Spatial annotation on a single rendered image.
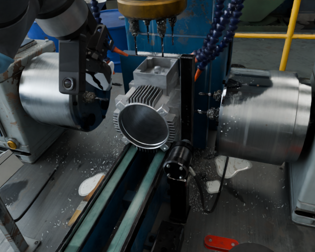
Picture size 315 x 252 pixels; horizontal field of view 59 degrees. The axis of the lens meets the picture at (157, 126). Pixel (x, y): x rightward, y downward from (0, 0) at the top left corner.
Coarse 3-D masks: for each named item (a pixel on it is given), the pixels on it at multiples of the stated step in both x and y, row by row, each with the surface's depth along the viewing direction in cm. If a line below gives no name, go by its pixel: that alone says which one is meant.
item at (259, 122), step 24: (240, 72) 71; (264, 72) 70; (288, 72) 69; (216, 96) 81; (240, 96) 66; (264, 96) 65; (288, 96) 64; (216, 120) 74; (240, 120) 66; (264, 120) 64; (288, 120) 63; (216, 144) 72; (240, 144) 69; (264, 144) 66; (288, 144) 64
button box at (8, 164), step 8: (8, 152) 63; (0, 160) 61; (8, 160) 62; (16, 160) 64; (0, 168) 61; (8, 168) 62; (16, 168) 63; (0, 176) 60; (8, 176) 61; (0, 184) 60
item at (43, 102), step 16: (32, 64) 86; (48, 64) 84; (32, 80) 84; (48, 80) 82; (32, 96) 84; (48, 96) 82; (64, 96) 80; (80, 96) 84; (96, 96) 93; (32, 112) 87; (48, 112) 85; (64, 112) 83; (80, 112) 85; (96, 112) 94; (80, 128) 88
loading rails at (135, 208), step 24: (120, 168) 80; (144, 168) 96; (96, 192) 72; (120, 192) 78; (144, 192) 72; (168, 192) 83; (96, 216) 67; (144, 216) 67; (72, 240) 62; (96, 240) 68; (120, 240) 62; (144, 240) 72
